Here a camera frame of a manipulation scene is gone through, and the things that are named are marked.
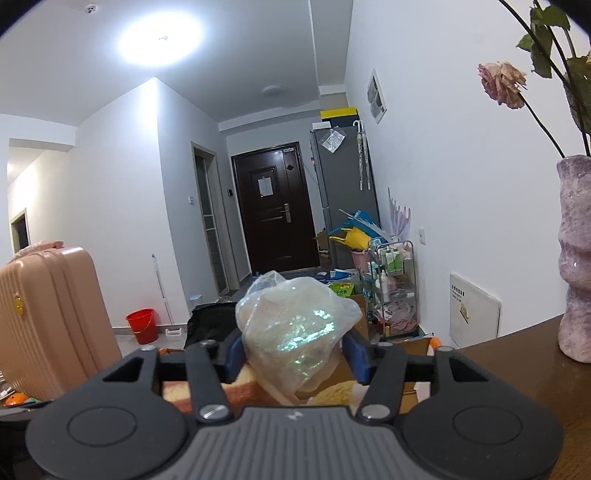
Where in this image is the orange cardboard box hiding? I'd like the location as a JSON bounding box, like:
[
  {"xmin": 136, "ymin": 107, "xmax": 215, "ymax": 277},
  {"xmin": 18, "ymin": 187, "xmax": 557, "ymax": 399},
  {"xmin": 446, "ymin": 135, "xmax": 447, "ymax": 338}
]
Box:
[{"xmin": 156, "ymin": 294, "xmax": 445, "ymax": 414}]

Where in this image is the clear plastic bag of stuffing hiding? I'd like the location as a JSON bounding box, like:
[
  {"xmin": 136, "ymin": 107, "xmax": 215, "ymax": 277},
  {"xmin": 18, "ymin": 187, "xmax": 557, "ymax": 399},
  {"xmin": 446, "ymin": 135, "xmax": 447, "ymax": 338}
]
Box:
[{"xmin": 235, "ymin": 271, "xmax": 363, "ymax": 405}]

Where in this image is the white yellow plush toy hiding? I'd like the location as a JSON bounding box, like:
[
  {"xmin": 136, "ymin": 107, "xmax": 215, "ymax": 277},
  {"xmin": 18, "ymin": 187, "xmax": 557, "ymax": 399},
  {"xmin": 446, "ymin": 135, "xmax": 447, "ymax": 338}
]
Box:
[{"xmin": 308, "ymin": 381, "xmax": 369, "ymax": 411}]

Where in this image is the white folded umbrella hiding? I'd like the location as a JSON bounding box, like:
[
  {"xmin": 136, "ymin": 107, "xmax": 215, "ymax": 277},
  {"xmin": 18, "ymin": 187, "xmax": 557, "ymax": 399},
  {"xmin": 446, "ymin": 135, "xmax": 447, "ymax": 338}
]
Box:
[{"xmin": 353, "ymin": 120, "xmax": 372, "ymax": 191}]

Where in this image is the pink hard-shell suitcase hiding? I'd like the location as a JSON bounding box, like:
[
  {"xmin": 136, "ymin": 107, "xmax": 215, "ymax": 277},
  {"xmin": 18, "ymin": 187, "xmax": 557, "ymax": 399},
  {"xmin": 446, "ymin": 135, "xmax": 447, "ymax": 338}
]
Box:
[{"xmin": 1, "ymin": 247, "xmax": 121, "ymax": 401}]

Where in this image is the white wall panel box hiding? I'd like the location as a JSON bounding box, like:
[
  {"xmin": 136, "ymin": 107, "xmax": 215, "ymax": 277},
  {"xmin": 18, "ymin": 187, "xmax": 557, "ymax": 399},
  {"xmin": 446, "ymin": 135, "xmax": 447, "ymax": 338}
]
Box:
[{"xmin": 367, "ymin": 70, "xmax": 388, "ymax": 124}]

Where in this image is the red plastic bucket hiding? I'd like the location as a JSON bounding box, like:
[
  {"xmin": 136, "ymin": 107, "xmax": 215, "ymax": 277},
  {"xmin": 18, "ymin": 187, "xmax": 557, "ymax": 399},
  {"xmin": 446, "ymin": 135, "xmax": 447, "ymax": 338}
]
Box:
[{"xmin": 126, "ymin": 308, "xmax": 158, "ymax": 345}]

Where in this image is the metal trolley with bottles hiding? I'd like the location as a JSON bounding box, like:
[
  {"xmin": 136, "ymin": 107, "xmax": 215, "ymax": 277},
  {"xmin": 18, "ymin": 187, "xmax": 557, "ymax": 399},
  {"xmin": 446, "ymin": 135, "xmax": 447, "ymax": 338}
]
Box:
[{"xmin": 368, "ymin": 239, "xmax": 419, "ymax": 340}]

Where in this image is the orange fruit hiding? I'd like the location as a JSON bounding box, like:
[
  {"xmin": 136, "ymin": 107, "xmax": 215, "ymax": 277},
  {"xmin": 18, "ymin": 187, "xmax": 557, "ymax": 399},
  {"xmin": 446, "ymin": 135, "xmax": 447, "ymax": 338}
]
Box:
[{"xmin": 4, "ymin": 392, "xmax": 29, "ymax": 407}]

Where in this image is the toast-shaped sponge cake block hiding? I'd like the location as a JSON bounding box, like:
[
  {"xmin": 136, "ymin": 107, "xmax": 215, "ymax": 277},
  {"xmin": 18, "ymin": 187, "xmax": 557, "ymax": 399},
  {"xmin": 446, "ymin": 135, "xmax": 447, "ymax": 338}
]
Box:
[{"xmin": 162, "ymin": 363, "xmax": 280, "ymax": 416}]

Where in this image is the yellow box on refrigerator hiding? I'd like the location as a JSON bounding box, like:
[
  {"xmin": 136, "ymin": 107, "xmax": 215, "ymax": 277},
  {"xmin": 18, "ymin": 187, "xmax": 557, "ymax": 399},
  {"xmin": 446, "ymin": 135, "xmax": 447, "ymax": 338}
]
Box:
[{"xmin": 320, "ymin": 107, "xmax": 359, "ymax": 121}]

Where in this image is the dark brown entrance door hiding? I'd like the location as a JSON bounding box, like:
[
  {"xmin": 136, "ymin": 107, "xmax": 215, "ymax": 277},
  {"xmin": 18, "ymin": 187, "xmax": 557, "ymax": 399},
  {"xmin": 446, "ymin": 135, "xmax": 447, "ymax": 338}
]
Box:
[{"xmin": 231, "ymin": 142, "xmax": 320, "ymax": 274}]

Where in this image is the black bag on floor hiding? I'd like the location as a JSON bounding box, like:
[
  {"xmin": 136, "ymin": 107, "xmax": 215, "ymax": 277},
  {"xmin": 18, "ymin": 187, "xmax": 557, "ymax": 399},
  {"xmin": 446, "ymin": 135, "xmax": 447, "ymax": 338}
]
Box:
[{"xmin": 184, "ymin": 302, "xmax": 237, "ymax": 348}]

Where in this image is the green snack bag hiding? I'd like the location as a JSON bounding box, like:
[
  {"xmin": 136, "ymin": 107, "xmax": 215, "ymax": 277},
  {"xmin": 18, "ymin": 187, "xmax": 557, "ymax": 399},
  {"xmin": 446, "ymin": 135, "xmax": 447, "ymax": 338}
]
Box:
[{"xmin": 329, "ymin": 282, "xmax": 355, "ymax": 298}]

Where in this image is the white mop handle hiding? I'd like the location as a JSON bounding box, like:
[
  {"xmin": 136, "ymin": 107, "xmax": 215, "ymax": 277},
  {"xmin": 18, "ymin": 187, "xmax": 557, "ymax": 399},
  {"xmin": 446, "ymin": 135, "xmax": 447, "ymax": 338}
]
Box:
[{"xmin": 151, "ymin": 254, "xmax": 182, "ymax": 337}]

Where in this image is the purple feather decoration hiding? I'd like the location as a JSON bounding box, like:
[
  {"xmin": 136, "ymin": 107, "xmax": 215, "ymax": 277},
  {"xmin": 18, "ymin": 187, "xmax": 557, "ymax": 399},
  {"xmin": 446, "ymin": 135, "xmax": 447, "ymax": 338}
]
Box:
[{"xmin": 388, "ymin": 189, "xmax": 412, "ymax": 241}]

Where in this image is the white board leaning on wall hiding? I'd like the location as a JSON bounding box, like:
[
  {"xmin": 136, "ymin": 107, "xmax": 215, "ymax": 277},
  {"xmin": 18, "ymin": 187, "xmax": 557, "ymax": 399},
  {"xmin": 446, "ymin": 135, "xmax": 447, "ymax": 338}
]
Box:
[{"xmin": 450, "ymin": 273, "xmax": 502, "ymax": 348}]

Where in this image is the grey refrigerator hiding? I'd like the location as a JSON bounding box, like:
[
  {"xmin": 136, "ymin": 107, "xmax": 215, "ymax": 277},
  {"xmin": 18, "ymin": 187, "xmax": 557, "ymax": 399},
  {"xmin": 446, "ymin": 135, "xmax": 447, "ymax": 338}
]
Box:
[{"xmin": 309, "ymin": 124, "xmax": 382, "ymax": 270}]

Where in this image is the dried pink rose bouquet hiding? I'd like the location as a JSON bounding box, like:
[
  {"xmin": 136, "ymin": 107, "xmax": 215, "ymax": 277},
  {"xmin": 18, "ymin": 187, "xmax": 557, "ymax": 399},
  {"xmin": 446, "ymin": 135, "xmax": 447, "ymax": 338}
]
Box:
[{"xmin": 478, "ymin": 1, "xmax": 590, "ymax": 157}]

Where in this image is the pink textured vase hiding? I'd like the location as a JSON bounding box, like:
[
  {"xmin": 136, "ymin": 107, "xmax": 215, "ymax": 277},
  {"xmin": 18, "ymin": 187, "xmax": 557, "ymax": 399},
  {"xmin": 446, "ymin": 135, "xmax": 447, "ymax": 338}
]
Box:
[{"xmin": 557, "ymin": 155, "xmax": 590, "ymax": 364}]

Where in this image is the blue yellow bag pile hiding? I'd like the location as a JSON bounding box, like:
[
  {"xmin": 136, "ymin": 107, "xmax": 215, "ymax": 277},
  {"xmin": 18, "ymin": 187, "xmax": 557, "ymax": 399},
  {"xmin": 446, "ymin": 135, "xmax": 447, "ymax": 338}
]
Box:
[{"xmin": 329, "ymin": 210, "xmax": 389, "ymax": 251}]

